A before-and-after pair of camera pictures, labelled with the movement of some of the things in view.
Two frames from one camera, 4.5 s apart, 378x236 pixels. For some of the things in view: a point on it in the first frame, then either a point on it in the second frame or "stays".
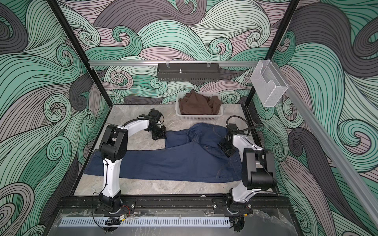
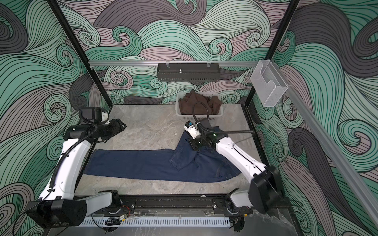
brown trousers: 194,103 stays
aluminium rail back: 102,63 stays
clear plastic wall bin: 268,84 stays
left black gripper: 164,132 to 117,126
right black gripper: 229,153 to 195,146
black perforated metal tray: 188,72 stays
